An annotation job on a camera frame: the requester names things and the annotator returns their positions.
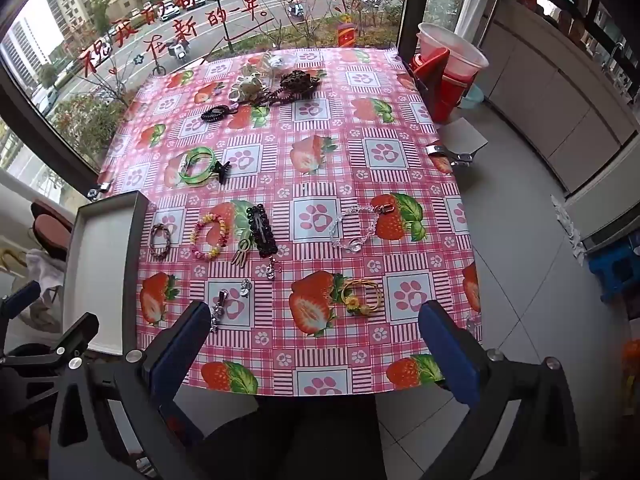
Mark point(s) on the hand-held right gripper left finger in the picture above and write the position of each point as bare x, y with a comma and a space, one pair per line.
180, 345

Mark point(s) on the white plastic bucket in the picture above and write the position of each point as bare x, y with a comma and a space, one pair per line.
452, 50

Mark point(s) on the white cloth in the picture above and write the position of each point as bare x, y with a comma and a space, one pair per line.
45, 272

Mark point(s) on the green translucent bangle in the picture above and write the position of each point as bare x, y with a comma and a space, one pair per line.
199, 149

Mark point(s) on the red plastic bucket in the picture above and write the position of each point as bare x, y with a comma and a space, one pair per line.
440, 87

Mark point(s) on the gold hair pin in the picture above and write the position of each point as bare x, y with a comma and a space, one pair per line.
242, 251

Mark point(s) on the teal plastic basin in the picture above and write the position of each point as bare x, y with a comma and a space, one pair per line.
471, 96

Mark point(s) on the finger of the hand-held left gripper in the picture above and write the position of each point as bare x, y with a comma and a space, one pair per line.
75, 332
22, 296

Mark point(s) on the red lantern window sticker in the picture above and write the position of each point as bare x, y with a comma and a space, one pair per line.
346, 36

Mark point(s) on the silver pendant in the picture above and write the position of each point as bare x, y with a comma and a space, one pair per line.
271, 268

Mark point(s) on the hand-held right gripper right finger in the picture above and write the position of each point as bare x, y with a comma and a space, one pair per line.
450, 355

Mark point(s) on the brown wooden stool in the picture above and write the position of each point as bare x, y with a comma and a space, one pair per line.
50, 235
50, 207

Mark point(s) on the black claw hair clip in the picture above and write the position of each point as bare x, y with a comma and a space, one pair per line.
221, 170

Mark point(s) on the clear plastic bag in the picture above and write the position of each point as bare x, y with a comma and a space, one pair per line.
280, 61

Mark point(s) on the metal table clamp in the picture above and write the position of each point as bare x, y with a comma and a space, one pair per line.
447, 152
100, 190

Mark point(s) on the black beaded hair clip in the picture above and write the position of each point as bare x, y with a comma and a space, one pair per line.
262, 235

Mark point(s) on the grey flat board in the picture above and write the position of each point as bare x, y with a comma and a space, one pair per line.
462, 137

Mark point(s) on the small silver charm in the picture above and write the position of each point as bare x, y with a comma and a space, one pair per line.
245, 288

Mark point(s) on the leopard print scrunchie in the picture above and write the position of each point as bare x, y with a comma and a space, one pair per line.
300, 81

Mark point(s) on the person's dark clothing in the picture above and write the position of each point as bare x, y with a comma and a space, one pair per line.
300, 435

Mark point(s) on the red window lettering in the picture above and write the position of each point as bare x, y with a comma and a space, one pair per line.
175, 25

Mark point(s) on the strawberry printed pink tablecloth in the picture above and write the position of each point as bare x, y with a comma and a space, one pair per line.
350, 260

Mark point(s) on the blue plastic stool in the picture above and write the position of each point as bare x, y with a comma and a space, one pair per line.
615, 266

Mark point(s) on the beige kitchen cabinet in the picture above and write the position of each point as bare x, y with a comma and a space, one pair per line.
550, 90

